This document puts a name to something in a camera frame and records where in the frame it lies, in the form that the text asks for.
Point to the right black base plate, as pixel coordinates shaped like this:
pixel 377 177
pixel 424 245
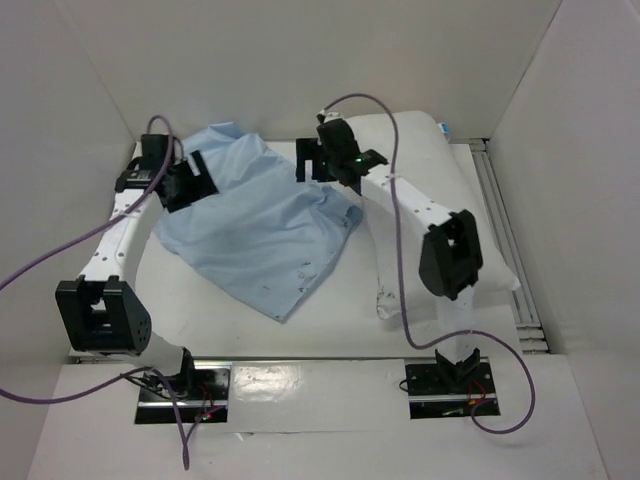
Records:
pixel 430 398

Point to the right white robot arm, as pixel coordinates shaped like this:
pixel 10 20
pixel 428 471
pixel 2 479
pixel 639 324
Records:
pixel 449 256

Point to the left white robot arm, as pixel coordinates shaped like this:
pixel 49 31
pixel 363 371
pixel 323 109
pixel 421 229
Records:
pixel 100 309

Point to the light blue pillowcase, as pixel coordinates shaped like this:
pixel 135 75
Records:
pixel 265 239

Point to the white pillow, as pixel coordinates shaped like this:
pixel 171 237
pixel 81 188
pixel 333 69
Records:
pixel 426 161

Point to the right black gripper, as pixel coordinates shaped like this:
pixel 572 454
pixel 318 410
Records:
pixel 307 161

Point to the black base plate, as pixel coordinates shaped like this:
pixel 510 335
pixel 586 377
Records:
pixel 204 400
pixel 430 398

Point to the aluminium rail frame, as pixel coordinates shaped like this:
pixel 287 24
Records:
pixel 530 331

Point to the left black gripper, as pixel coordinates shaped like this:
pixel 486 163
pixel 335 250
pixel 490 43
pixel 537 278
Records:
pixel 203 186

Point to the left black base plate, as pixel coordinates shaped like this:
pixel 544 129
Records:
pixel 204 400

